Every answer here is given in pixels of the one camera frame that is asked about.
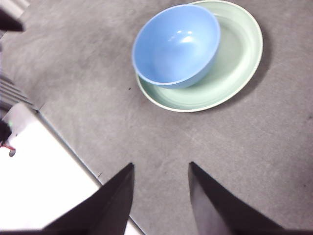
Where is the grey ribbed panel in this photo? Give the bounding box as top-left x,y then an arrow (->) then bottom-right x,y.
0,74 -> 34,111

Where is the blue ribbed bowl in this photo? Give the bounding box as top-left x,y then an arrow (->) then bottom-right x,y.
132,4 -> 222,90

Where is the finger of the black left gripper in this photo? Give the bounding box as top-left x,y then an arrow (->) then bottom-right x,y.
0,8 -> 26,32

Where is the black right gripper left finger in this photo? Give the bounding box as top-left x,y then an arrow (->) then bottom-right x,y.
41,162 -> 135,235

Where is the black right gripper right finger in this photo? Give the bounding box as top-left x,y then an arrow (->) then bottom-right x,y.
188,161 -> 291,235

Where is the green round plate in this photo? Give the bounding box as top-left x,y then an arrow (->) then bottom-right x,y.
135,0 -> 264,113

